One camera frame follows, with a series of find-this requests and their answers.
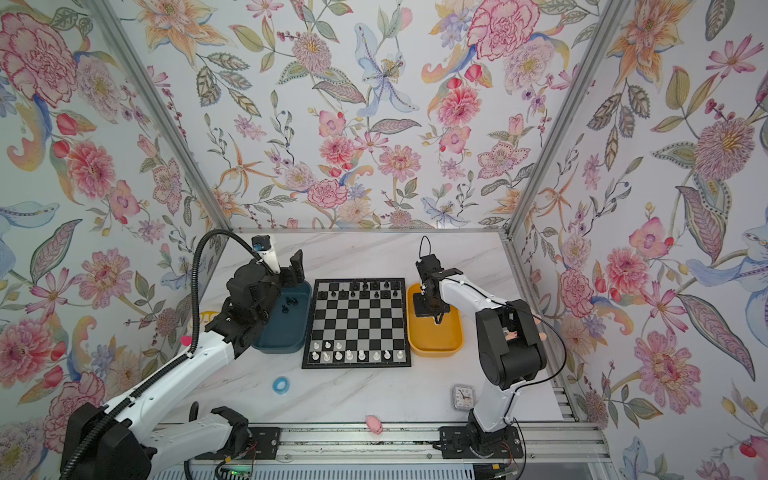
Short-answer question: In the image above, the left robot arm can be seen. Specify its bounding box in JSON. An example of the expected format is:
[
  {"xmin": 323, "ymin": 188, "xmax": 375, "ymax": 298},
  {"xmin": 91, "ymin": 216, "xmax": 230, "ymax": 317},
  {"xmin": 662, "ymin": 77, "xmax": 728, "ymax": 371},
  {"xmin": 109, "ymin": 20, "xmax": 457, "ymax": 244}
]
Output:
[{"xmin": 59, "ymin": 251, "xmax": 305, "ymax": 479}]

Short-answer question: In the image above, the yellow plastic tray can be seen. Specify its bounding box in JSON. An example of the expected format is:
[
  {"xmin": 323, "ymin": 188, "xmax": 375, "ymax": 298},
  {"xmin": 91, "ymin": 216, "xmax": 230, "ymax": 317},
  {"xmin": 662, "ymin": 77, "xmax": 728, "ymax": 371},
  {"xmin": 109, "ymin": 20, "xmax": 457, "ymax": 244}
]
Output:
[{"xmin": 406, "ymin": 284, "xmax": 464, "ymax": 357}]

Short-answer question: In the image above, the teal plastic tray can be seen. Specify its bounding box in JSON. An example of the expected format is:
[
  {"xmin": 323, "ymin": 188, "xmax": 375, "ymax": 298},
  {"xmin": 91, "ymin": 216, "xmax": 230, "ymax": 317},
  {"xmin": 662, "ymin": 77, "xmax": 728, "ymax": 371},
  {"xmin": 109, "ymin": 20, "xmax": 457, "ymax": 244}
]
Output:
[{"xmin": 253, "ymin": 281, "xmax": 313, "ymax": 354}]

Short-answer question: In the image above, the yellow white plush toy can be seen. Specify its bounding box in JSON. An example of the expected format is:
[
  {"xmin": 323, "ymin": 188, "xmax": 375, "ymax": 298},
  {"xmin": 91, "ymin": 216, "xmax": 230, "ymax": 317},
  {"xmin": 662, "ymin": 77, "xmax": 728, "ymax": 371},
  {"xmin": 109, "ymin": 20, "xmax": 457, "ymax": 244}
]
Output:
[{"xmin": 180, "ymin": 311, "xmax": 217, "ymax": 347}]

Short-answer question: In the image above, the black white chessboard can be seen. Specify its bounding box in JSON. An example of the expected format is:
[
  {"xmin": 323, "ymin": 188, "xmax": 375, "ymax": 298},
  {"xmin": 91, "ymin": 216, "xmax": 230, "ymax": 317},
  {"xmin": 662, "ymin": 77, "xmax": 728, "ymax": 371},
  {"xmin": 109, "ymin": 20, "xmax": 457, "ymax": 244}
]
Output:
[{"xmin": 302, "ymin": 278, "xmax": 412, "ymax": 370}]

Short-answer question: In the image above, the small white clock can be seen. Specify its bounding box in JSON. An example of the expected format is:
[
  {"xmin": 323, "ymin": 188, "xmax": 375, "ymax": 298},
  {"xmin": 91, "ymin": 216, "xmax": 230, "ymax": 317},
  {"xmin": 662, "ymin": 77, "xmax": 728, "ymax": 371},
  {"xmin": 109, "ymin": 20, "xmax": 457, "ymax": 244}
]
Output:
[{"xmin": 451, "ymin": 384, "xmax": 475, "ymax": 411}]

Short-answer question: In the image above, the pink eraser toy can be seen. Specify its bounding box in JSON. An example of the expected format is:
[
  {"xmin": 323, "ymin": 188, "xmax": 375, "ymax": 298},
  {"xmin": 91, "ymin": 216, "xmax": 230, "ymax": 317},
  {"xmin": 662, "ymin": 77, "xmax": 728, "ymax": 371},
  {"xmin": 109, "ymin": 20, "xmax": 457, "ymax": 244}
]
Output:
[{"xmin": 365, "ymin": 415, "xmax": 383, "ymax": 435}]

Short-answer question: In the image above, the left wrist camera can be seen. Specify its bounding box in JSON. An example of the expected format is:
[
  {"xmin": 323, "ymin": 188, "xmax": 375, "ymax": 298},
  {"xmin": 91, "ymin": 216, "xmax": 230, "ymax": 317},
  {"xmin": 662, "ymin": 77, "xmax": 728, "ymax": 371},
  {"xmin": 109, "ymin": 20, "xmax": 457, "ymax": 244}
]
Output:
[{"xmin": 251, "ymin": 235, "xmax": 280, "ymax": 275}]

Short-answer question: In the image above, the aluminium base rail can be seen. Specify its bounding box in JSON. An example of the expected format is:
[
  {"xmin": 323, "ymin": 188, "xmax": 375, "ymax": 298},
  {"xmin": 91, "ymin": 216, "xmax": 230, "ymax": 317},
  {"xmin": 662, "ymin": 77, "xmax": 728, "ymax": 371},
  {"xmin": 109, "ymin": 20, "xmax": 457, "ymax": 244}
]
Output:
[{"xmin": 138, "ymin": 417, "xmax": 610, "ymax": 471}]

